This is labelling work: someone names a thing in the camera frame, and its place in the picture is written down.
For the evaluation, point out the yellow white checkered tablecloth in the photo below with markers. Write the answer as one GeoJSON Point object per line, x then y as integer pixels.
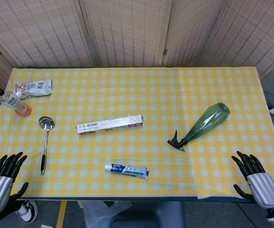
{"type": "Point", "coordinates": [137, 95]}

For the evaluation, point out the blue white toothpaste tube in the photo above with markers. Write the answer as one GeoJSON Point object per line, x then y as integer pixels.
{"type": "Point", "coordinates": [127, 171]}

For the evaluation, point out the long white cardboard box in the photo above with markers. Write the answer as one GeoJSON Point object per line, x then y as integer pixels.
{"type": "Point", "coordinates": [108, 125]}

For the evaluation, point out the black and silver right hand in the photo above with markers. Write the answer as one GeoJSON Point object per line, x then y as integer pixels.
{"type": "Point", "coordinates": [265, 190]}

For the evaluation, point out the brass screen hinge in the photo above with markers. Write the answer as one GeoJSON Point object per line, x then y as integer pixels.
{"type": "Point", "coordinates": [164, 52]}

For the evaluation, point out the white crumpled snack bag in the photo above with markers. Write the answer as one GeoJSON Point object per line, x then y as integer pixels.
{"type": "Point", "coordinates": [36, 87]}

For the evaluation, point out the white and black sneaker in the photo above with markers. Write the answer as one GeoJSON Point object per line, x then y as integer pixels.
{"type": "Point", "coordinates": [28, 210]}

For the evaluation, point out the orange drink bottle black cap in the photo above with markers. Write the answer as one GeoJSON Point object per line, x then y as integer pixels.
{"type": "Point", "coordinates": [13, 102]}

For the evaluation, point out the grey blue base block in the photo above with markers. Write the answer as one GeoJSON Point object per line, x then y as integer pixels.
{"type": "Point", "coordinates": [149, 215]}

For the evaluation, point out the translucent white plastic bag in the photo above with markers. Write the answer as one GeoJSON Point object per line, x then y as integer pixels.
{"type": "Point", "coordinates": [103, 215]}

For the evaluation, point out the green spray bottle black trigger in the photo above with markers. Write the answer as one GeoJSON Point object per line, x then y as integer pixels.
{"type": "Point", "coordinates": [206, 123]}

